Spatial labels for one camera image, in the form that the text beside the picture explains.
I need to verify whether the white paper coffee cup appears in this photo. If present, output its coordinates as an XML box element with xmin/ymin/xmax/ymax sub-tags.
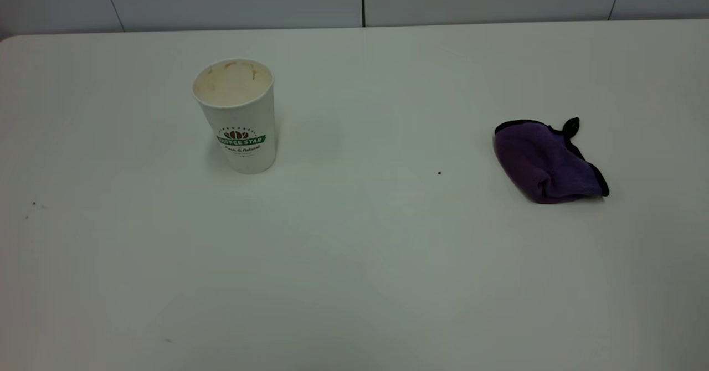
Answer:
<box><xmin>192</xmin><ymin>58</ymin><xmax>277</xmax><ymax>174</ymax></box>

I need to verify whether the purple cloth with black trim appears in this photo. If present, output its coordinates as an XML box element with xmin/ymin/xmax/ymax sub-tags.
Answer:
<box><xmin>493</xmin><ymin>117</ymin><xmax>610</xmax><ymax>204</ymax></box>

